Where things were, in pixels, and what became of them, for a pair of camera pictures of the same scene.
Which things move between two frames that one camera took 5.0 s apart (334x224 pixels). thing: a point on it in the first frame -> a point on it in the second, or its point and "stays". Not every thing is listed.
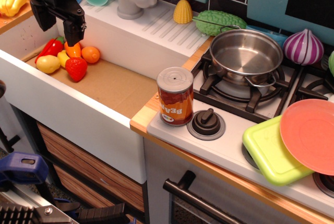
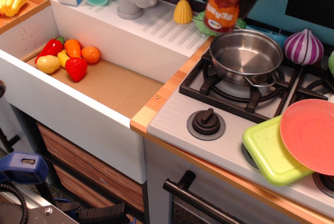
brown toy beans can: [175, 87] -> [223, 7]
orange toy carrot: [74, 51] stays
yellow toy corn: [182, 13] stays
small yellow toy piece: [63, 57] stays
